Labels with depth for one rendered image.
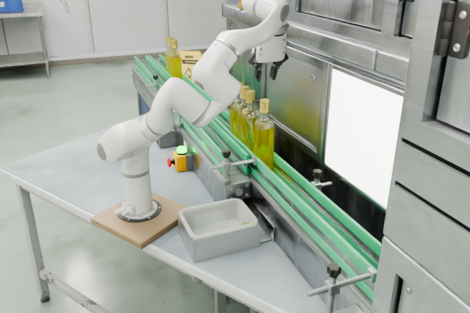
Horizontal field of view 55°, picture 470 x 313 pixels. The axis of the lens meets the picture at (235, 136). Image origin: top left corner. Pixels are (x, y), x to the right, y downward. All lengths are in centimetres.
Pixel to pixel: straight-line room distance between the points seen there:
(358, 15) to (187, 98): 53
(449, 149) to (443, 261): 14
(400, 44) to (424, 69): 60
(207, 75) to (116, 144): 36
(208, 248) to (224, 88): 50
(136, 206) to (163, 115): 42
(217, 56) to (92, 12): 616
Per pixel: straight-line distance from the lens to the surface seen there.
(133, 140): 136
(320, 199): 136
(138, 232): 154
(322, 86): 143
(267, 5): 129
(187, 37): 766
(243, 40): 125
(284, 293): 132
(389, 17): 121
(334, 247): 122
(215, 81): 122
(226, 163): 151
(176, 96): 127
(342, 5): 141
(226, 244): 142
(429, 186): 61
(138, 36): 747
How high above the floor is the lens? 163
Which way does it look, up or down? 23 degrees down
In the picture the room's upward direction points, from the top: straight up
